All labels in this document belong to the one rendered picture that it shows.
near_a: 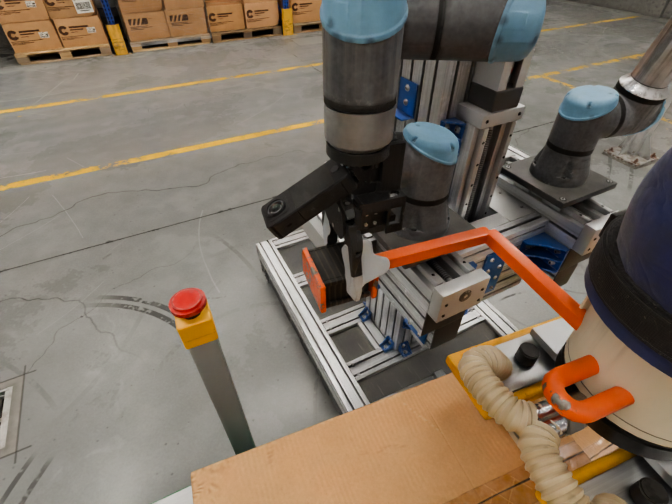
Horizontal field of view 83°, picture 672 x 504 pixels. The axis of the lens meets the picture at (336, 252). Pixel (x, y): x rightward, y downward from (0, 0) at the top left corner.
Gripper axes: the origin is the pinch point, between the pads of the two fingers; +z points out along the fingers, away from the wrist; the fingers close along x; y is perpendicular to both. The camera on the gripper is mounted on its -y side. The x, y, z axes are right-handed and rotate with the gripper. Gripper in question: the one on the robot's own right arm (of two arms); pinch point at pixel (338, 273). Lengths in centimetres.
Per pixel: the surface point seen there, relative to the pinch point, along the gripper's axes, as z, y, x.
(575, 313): -1.2, 24.9, -18.1
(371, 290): 0.8, 3.4, -3.9
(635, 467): 10.3, 25.2, -32.9
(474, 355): 4.8, 13.1, -16.0
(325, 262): -2.7, -1.9, 0.2
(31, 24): 72, -195, 665
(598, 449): 67, 65, -22
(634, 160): 114, 322, 148
